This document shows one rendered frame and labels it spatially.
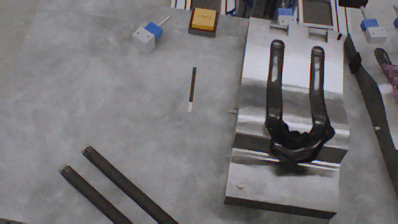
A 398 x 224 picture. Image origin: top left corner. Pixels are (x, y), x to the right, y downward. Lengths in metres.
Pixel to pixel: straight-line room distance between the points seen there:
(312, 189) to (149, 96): 0.48
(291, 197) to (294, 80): 0.30
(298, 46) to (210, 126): 0.32
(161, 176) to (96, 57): 0.39
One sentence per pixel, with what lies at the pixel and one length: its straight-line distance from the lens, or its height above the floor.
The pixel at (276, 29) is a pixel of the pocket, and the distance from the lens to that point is 1.31.
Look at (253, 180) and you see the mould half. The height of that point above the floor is 0.86.
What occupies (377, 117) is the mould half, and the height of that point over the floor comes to 0.84.
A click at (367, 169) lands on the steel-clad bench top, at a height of 0.80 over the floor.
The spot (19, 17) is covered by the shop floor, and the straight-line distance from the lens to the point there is 2.56.
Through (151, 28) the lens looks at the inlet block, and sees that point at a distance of 1.31.
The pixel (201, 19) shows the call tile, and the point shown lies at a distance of 1.34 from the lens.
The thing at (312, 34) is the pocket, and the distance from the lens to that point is 1.32.
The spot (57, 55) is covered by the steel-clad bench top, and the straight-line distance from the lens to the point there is 1.34.
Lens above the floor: 1.86
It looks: 61 degrees down
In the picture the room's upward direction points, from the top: 5 degrees clockwise
